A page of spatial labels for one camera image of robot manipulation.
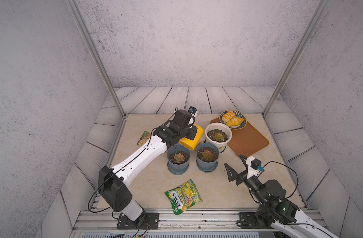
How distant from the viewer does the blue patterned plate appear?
1.12 meters

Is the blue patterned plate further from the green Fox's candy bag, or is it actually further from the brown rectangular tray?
the green Fox's candy bag

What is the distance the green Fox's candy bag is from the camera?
2.55 ft
